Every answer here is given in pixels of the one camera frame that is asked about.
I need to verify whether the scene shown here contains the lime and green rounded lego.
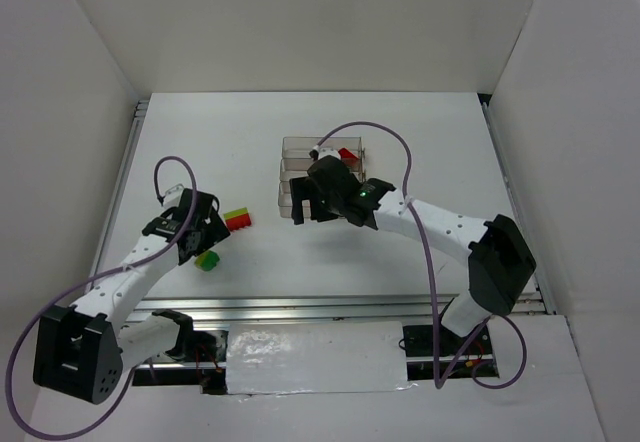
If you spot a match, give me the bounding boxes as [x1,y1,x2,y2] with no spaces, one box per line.
[194,250,220,272]

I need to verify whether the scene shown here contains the red lego brick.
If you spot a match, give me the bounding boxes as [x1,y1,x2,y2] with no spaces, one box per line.
[338,148,359,162]

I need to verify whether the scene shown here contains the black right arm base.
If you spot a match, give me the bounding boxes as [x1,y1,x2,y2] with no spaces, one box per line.
[398,325,493,360]

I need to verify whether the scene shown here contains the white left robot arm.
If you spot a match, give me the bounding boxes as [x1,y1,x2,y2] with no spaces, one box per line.
[33,189,230,404]

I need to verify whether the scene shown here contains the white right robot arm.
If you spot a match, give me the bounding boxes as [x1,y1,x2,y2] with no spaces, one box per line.
[289,155,537,337]

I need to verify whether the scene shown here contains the lime and red lego block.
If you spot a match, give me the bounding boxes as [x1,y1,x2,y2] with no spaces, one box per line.
[223,207,252,232]

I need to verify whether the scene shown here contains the white foam board cover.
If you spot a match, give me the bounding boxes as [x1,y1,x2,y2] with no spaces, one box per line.
[226,321,409,395]

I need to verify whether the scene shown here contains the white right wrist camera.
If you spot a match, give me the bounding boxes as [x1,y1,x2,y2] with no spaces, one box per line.
[309,146,341,161]

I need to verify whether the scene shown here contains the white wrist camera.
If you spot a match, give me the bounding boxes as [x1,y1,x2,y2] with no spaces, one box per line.
[309,146,341,161]
[159,184,185,209]

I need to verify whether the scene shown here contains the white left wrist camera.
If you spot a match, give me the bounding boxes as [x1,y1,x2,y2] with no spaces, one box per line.
[159,184,185,209]

